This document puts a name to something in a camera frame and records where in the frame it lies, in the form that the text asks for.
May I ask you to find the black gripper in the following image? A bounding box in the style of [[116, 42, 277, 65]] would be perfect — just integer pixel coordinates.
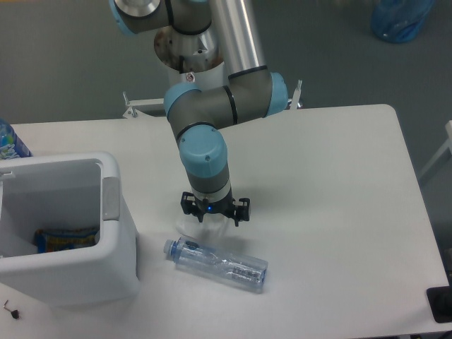
[[180, 191, 251, 227]]

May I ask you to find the white paper tissue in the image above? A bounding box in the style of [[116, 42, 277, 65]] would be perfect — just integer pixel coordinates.
[[175, 214, 230, 242]]

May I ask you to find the clear plastic water bottle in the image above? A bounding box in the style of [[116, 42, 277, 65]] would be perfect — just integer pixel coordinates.
[[163, 237, 268, 293]]

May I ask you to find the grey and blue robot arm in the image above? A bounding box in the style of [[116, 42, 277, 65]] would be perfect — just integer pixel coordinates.
[[109, 1, 288, 223]]

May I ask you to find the white plastic trash can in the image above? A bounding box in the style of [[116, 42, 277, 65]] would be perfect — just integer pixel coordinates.
[[1, 152, 140, 306]]

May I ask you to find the blue yellow snack wrapper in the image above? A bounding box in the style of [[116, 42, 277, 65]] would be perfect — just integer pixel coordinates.
[[34, 227, 100, 254]]

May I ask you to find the blue labelled bottle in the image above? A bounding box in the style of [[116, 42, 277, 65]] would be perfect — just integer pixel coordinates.
[[1, 119, 32, 160]]

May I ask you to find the black device at table edge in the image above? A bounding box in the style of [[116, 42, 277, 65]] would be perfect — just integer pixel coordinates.
[[427, 286, 451, 323]]

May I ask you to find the blue plastic bag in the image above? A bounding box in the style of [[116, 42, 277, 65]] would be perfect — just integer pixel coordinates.
[[370, 0, 436, 44]]

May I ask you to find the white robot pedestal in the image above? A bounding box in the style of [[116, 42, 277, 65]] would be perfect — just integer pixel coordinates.
[[154, 25, 228, 112]]

